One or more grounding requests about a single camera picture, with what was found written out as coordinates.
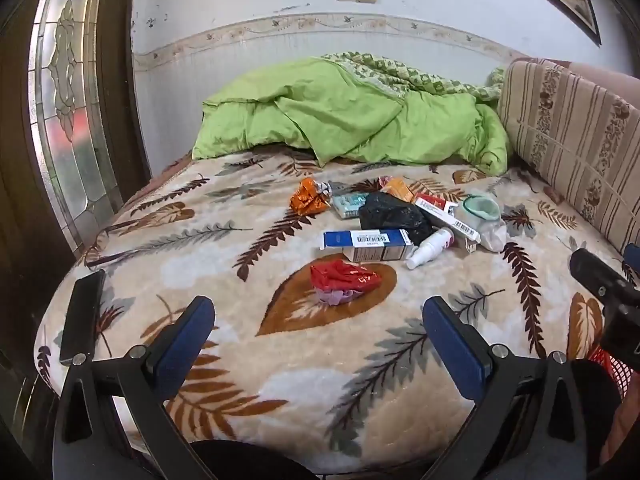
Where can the white spray bottle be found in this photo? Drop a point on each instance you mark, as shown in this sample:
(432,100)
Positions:
(425,252)

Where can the white plastic bag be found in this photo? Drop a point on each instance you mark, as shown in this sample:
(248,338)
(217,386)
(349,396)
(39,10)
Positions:
(492,237)

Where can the wooden stained glass door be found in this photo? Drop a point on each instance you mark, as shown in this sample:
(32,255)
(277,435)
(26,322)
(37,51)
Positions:
(65,110)

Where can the red cigarette box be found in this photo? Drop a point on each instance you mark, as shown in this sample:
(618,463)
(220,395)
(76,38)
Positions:
(431,201)

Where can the red crumpled plastic wrapper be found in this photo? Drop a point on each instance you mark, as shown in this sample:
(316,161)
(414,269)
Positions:
(345,275)

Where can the pink cushion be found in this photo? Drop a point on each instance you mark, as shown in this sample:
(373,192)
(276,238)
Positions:
(610,72)

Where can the person's right forearm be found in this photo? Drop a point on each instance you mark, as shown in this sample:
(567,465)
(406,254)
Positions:
(625,440)

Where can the green quilt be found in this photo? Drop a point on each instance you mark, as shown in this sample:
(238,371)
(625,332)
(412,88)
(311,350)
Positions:
(350,120)

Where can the lavender crumpled paper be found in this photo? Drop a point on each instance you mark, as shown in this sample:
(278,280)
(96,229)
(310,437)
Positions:
(332,298)

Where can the leaf-print beige blanket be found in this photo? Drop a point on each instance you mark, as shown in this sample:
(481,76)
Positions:
(225,270)

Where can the clear cup with green rim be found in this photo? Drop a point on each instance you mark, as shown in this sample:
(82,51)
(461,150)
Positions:
(480,207)

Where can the black plastic bag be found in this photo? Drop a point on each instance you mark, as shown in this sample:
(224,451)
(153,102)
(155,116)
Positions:
(390,215)

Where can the teal tissue pack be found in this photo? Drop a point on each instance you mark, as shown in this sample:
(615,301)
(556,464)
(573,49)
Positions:
(347,206)

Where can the long white barcode box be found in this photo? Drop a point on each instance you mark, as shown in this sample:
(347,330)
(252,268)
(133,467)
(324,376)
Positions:
(450,222)

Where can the silver wrapper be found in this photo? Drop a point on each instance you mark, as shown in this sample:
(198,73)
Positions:
(325,190)

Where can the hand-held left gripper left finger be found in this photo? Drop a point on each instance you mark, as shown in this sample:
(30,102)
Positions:
(185,340)

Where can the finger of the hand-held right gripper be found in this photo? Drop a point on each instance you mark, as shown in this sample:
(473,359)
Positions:
(631,260)
(595,272)

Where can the black smartphone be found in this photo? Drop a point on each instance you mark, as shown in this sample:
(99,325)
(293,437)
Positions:
(82,315)

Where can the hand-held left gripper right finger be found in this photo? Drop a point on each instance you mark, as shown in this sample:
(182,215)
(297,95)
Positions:
(452,345)

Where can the orange cardboard box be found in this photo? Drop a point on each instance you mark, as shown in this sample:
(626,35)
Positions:
(400,190)

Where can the blue and white box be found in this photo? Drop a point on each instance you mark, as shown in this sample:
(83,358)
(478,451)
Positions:
(360,245)

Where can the purple paper ball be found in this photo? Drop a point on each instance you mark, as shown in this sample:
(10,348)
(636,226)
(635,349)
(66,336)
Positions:
(384,181)

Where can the striped beige brown cushion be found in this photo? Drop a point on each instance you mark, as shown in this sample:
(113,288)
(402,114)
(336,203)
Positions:
(575,135)

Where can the red plastic mesh basket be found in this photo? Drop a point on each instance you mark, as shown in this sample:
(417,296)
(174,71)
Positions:
(612,367)

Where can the orange wrapper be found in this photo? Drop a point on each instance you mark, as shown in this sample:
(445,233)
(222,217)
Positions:
(306,199)

